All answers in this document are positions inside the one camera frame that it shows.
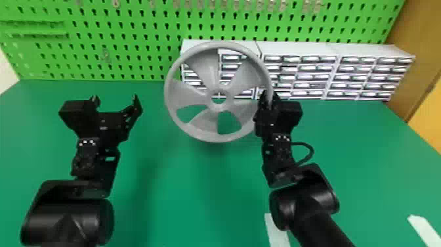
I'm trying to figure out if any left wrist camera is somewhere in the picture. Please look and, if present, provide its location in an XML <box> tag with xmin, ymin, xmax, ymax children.
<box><xmin>58</xmin><ymin>99</ymin><xmax>102</xmax><ymax>139</ymax></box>

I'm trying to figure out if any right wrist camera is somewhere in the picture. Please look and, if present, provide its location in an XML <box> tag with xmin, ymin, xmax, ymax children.
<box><xmin>275</xmin><ymin>101</ymin><xmax>304</xmax><ymax>135</ymax></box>

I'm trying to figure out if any grey wheel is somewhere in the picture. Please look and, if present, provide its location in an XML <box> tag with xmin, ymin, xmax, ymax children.
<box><xmin>163</xmin><ymin>41</ymin><xmax>275</xmax><ymax>144</ymax></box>

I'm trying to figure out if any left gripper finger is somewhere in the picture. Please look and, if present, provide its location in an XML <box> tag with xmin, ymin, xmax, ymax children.
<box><xmin>120</xmin><ymin>93</ymin><xmax>144</xmax><ymax>122</ymax></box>
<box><xmin>88</xmin><ymin>95</ymin><xmax>102</xmax><ymax>112</ymax></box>

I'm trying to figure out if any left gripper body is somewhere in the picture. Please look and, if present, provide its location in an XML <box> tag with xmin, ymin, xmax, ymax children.
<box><xmin>96</xmin><ymin>109</ymin><xmax>135</xmax><ymax>148</ymax></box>

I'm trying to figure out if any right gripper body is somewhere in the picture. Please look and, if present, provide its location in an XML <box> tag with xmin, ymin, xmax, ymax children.
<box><xmin>253</xmin><ymin>108</ymin><xmax>278</xmax><ymax>138</ymax></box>

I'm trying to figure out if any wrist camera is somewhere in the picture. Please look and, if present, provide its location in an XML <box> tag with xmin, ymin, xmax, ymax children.
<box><xmin>58</xmin><ymin>99</ymin><xmax>102</xmax><ymax>139</ymax></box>
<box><xmin>275</xmin><ymin>101</ymin><xmax>304</xmax><ymax>135</ymax></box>

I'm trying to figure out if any black cable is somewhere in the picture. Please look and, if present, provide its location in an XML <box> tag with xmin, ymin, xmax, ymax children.
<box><xmin>291</xmin><ymin>141</ymin><xmax>316</xmax><ymax>167</ymax></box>

